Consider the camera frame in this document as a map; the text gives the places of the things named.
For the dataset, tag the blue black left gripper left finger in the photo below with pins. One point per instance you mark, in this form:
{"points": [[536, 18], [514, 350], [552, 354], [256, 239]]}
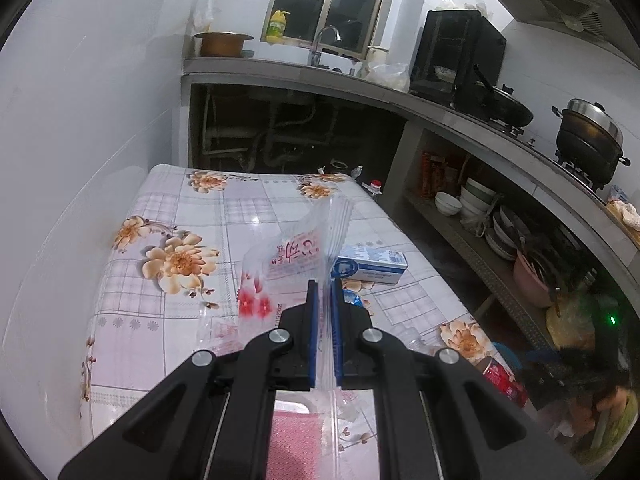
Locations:
{"points": [[211, 417]]}

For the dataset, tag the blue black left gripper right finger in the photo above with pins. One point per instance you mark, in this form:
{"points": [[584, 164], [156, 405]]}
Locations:
{"points": [[438, 417]]}

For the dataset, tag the red snack bag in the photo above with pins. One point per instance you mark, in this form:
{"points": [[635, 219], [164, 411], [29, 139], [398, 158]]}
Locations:
{"points": [[503, 380]]}

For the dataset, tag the blue snack wrapper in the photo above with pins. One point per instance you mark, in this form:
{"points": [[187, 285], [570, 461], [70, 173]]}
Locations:
{"points": [[353, 298]]}

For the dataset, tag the clear red printed plastic bag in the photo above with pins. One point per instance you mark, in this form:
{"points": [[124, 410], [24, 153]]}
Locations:
{"points": [[282, 272]]}

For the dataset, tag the grey kitchen counter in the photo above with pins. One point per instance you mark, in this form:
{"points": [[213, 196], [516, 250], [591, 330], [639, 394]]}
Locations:
{"points": [[568, 198]]}

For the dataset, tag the person's hand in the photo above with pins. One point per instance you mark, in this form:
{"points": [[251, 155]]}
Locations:
{"points": [[584, 414]]}

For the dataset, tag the clear plastic bottle green label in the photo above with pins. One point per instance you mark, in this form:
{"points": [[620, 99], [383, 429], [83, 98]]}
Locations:
{"points": [[411, 338]]}

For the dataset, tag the pink plastic stool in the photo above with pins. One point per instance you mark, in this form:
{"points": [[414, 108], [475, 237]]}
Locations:
{"points": [[295, 442]]}

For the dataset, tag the floral plastic tablecloth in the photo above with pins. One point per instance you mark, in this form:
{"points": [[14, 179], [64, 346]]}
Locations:
{"points": [[171, 284]]}

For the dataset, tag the pink plastic basin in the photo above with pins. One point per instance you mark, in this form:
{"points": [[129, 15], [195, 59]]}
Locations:
{"points": [[536, 283]]}

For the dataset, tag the blue white toothpaste box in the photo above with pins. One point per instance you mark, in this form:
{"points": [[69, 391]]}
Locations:
{"points": [[369, 264]]}

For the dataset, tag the stack of plates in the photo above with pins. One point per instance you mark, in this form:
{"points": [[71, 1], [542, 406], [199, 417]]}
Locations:
{"points": [[506, 234]]}

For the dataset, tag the white ceramic bowl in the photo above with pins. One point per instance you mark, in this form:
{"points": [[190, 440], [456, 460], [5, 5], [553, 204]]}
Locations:
{"points": [[447, 204]]}

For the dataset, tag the stack of bowls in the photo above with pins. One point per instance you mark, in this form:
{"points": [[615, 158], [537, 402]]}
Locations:
{"points": [[476, 197]]}

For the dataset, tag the red capped bottle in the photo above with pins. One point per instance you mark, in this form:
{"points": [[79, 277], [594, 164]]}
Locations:
{"points": [[376, 187]]}

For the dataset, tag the black steamer pot steel lid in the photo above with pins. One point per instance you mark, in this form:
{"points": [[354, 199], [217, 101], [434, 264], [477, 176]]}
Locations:
{"points": [[590, 140]]}

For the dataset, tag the black wok pan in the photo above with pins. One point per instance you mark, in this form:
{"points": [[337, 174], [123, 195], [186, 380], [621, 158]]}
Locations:
{"points": [[500, 105]]}

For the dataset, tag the steel faucet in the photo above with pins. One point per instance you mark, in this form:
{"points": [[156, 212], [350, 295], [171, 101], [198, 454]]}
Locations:
{"points": [[329, 35]]}

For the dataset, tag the black countertop oven cabinet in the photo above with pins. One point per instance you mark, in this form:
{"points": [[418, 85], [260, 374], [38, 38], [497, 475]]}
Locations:
{"points": [[452, 44]]}

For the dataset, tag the copper metal basin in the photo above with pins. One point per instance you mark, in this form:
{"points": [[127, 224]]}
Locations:
{"points": [[222, 44]]}

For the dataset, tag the yellow dish soap bottle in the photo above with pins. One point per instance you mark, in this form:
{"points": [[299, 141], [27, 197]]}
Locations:
{"points": [[276, 27]]}

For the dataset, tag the range hood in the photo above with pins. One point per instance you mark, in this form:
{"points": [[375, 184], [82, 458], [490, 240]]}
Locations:
{"points": [[594, 21]]}

